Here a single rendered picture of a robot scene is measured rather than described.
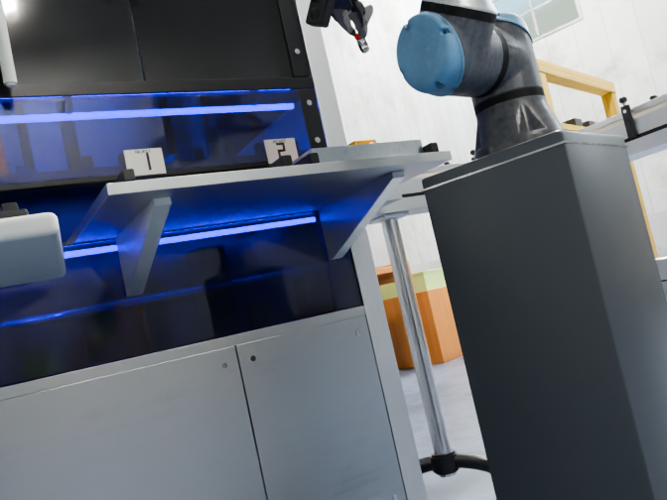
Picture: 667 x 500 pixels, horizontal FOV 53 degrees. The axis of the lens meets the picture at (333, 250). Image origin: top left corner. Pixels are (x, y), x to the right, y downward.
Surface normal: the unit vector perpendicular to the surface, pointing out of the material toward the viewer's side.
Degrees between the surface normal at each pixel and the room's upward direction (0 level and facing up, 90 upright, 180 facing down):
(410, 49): 96
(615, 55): 90
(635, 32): 90
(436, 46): 96
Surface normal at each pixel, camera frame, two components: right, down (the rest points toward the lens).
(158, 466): 0.47, -0.18
